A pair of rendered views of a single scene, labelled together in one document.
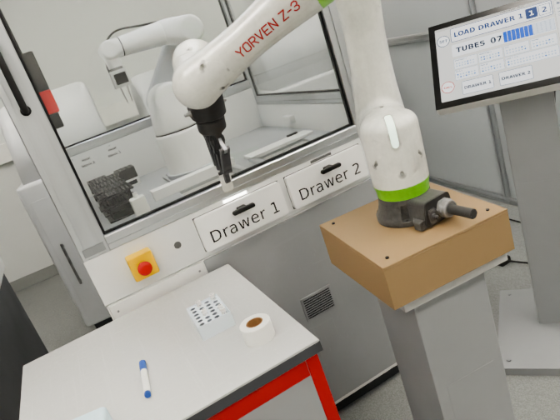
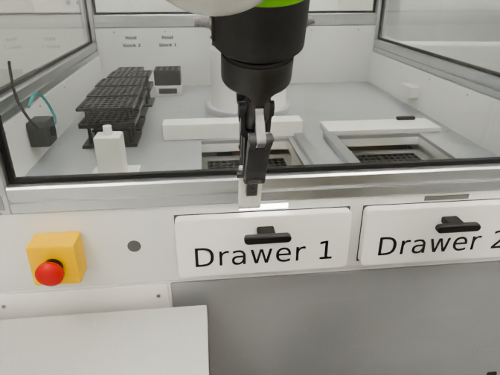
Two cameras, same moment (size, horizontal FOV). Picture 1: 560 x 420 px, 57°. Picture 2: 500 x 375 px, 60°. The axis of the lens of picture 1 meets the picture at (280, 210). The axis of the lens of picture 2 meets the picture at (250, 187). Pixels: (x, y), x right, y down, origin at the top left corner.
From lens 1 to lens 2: 91 cm
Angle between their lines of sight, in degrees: 14
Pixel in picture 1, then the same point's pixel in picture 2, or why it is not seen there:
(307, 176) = (406, 220)
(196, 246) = (165, 258)
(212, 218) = (207, 229)
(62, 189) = not seen: outside the picture
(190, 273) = (141, 294)
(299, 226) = (353, 288)
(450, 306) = not seen: outside the picture
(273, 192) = (334, 226)
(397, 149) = not seen: outside the picture
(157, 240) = (101, 227)
